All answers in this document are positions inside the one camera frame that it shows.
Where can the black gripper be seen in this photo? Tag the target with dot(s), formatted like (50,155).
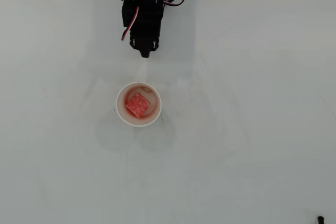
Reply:
(144,41)

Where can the red cube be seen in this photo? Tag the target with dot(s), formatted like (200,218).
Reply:
(137,105)

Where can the small black object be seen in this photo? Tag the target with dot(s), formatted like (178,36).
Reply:
(320,219)

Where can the white paper cup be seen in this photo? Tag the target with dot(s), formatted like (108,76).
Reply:
(155,108)

